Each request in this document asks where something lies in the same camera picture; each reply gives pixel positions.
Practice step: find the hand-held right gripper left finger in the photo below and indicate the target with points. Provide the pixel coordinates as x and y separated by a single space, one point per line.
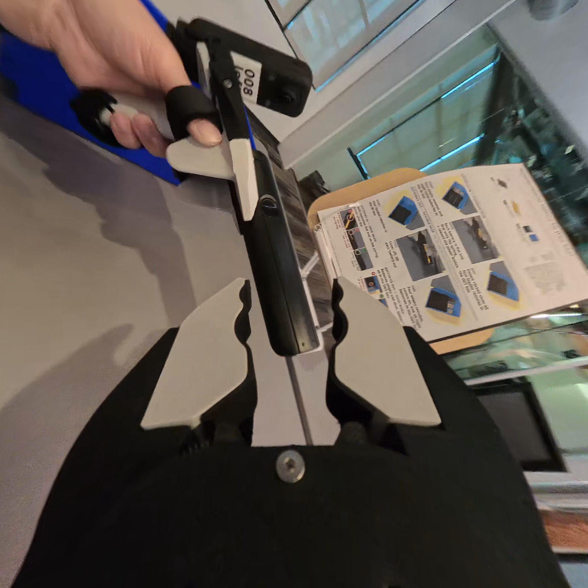
197 367

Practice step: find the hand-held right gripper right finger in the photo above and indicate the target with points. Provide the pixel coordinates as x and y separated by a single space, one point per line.
381 367

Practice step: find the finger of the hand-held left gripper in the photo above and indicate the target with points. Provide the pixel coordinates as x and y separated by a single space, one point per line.
243 174

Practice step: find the black remote control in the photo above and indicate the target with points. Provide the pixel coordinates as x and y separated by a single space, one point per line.
275 275

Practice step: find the blue plastic bin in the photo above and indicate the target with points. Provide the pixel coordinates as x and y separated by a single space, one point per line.
36 78

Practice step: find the person's left hand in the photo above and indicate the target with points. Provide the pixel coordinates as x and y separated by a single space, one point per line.
101 41

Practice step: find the large window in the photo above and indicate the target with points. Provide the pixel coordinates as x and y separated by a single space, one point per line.
367 27

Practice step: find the instruction sign on stand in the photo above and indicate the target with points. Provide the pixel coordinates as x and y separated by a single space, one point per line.
367 188

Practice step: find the printed instruction sheet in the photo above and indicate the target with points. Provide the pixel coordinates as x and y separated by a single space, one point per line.
459 239

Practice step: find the black wall monitor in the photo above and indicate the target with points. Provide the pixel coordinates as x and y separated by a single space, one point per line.
519 427

